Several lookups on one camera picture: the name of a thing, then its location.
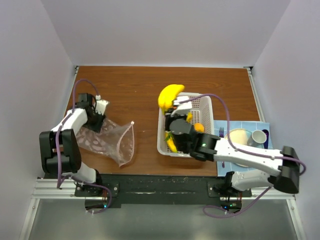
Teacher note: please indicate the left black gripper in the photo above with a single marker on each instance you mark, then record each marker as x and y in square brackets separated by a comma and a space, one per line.
[96, 127]

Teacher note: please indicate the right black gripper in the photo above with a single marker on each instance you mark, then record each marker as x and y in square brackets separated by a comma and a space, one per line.
[170, 117]

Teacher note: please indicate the yellow fake banana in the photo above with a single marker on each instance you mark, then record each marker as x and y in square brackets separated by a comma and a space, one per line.
[172, 145]

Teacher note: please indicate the fake orange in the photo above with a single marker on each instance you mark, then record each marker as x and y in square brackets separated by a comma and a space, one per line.
[198, 127]

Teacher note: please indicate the clear zip top bag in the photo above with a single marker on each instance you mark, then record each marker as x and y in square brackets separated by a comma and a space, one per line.
[114, 141]

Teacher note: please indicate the white perforated plastic basket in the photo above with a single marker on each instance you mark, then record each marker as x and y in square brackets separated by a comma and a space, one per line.
[188, 142]

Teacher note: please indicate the green fake vegetable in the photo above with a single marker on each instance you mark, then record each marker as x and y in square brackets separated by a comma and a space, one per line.
[168, 136]

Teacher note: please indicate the green orange fake mango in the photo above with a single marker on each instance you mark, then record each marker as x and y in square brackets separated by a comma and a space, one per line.
[189, 117]

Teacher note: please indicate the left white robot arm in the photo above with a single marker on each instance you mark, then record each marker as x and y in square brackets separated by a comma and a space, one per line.
[59, 150]

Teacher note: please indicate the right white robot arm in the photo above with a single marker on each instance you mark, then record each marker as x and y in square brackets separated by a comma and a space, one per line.
[280, 169]

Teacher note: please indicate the purple plastic fork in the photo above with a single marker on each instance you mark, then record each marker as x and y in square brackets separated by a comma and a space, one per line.
[221, 135]

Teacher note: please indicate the cream and teal plate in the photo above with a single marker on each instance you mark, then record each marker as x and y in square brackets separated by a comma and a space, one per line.
[240, 136]

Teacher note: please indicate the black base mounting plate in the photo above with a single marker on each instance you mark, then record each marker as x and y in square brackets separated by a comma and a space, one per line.
[158, 190]

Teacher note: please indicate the grey cup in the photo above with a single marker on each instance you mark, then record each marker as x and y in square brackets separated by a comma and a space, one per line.
[257, 138]

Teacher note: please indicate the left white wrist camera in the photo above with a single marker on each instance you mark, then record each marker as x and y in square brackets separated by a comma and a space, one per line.
[100, 105]

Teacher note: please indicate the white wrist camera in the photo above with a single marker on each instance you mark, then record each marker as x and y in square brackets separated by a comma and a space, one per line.
[181, 105]
[100, 105]

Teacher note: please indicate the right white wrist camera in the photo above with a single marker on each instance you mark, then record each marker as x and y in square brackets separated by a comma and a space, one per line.
[181, 105]

